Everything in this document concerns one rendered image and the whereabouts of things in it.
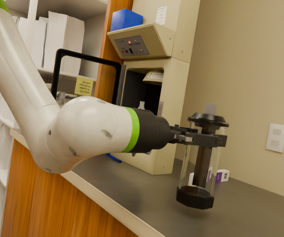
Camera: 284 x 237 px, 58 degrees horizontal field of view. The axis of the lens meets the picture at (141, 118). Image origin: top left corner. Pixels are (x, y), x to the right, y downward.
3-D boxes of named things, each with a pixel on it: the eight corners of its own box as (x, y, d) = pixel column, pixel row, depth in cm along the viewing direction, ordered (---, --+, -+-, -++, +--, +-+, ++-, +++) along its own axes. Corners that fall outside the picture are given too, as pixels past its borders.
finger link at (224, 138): (208, 133, 62) (211, 133, 62) (224, 135, 67) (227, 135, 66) (206, 145, 63) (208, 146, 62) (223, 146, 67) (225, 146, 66)
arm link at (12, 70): (-37, 8, 48) (19, 7, 56) (-45, 44, 56) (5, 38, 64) (60, 176, 48) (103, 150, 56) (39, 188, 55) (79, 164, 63)
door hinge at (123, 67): (111, 144, 127) (123, 65, 125) (114, 145, 125) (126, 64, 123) (108, 144, 126) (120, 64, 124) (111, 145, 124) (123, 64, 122)
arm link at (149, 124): (108, 150, 56) (133, 162, 49) (117, 97, 55) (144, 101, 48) (130, 151, 60) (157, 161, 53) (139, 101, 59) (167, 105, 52)
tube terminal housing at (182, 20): (147, 154, 143) (169, 15, 139) (193, 172, 119) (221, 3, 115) (109, 154, 127) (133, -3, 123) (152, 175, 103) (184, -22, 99)
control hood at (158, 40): (124, 59, 125) (126, 39, 124) (172, 57, 100) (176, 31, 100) (103, 54, 118) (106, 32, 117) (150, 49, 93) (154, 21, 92)
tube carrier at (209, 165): (191, 189, 77) (204, 118, 77) (222, 203, 69) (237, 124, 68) (166, 192, 71) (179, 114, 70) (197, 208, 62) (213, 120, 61)
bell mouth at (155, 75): (161, 86, 130) (163, 75, 130) (189, 88, 117) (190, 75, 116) (134, 80, 119) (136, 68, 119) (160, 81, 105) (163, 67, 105)
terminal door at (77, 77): (109, 146, 125) (122, 63, 123) (44, 142, 109) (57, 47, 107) (109, 145, 126) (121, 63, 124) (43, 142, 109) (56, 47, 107)
